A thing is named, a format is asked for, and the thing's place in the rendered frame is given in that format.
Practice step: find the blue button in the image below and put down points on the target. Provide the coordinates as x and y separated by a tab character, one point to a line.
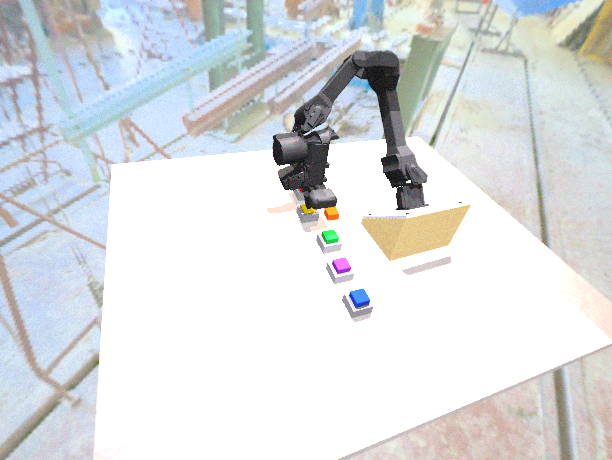
357	303

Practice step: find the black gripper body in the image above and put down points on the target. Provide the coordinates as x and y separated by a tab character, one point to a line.
319	196

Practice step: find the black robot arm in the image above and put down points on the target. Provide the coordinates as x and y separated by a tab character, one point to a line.
382	70

